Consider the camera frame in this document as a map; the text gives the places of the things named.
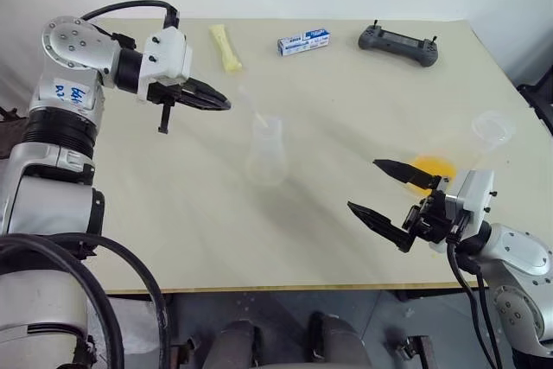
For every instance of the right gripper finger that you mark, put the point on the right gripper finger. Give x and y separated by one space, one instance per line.
404 170
376 221

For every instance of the black chair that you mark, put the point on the black chair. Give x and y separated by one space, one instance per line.
539 101

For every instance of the rusty metal bracket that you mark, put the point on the rusty metal bracket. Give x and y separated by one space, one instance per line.
417 351

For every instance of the orange round lid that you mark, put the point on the orange round lid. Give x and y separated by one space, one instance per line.
434 167

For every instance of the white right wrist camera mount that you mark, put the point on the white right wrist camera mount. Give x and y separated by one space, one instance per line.
473 196

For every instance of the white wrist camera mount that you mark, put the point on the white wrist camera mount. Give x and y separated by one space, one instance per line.
473 196
168 55

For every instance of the clear conical flask bottle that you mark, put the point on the clear conical flask bottle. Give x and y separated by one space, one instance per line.
266 157

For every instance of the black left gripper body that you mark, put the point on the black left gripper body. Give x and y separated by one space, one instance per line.
160 93

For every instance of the pale yellow tube packet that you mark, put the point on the pale yellow tube packet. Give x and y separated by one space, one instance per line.
225 48

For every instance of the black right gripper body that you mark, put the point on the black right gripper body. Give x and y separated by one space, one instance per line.
428 218

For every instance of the clear thin pipette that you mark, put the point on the clear thin pipette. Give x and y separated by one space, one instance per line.
250 103

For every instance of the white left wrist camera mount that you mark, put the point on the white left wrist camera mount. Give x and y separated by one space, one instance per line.
168 55

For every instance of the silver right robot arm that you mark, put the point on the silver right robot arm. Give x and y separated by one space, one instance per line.
518 274

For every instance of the clear plastic cup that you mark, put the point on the clear plastic cup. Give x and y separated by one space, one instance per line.
493 128

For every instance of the grey handheld remote controller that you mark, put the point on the grey handheld remote controller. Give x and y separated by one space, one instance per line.
398 45

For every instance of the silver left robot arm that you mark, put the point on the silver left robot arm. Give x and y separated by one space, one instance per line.
65 196

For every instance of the dark rounded shape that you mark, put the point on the dark rounded shape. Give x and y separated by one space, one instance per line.
341 341
235 343

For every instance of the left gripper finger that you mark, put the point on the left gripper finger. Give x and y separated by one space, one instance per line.
203 103
207 91

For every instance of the blue and white small box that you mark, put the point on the blue and white small box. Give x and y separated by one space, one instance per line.
304 41

